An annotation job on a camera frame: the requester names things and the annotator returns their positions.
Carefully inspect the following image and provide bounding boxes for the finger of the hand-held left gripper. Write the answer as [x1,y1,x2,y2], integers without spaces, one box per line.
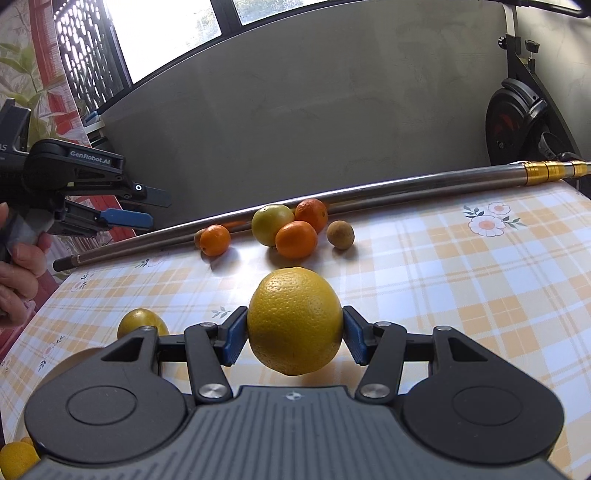
[115,182,173,209]
[62,202,154,235]

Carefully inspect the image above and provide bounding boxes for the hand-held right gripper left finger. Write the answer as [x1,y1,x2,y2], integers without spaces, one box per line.
[99,305,250,404]

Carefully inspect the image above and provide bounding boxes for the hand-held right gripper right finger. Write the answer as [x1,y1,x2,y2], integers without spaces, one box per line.
[342,305,502,401]

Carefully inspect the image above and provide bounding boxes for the large yellow citrus fruit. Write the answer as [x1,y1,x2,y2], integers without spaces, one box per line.
[246,267,345,376]

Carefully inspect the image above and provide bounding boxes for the orange tangerine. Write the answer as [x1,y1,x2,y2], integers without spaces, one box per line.
[200,224,232,257]
[294,198,329,235]
[275,220,319,260]

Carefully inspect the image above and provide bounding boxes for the yellow lemon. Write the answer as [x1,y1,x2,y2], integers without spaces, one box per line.
[0,440,41,480]
[117,308,171,342]

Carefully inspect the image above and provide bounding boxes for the green round fruit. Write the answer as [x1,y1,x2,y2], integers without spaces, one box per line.
[251,203,296,247]

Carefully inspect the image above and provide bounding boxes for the person's left hand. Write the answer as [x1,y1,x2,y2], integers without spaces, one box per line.
[0,202,54,326]

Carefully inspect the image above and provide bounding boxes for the perforated metal window screen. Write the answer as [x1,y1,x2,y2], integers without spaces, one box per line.
[54,0,134,114]

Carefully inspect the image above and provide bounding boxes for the checked yellow floral tablecloth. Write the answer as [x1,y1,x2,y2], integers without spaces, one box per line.
[0,178,591,480]

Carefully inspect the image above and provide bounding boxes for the printed red backdrop cloth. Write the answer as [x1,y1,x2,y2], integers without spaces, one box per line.
[0,0,124,354]

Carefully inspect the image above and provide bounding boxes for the long metal pole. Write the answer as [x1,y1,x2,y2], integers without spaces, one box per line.
[52,159,591,273]

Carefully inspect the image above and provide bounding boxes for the black framed window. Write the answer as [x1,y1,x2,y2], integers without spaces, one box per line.
[52,0,333,116]

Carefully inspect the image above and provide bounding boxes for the black exercise bike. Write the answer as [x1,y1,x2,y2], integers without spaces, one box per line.
[485,0,591,171]

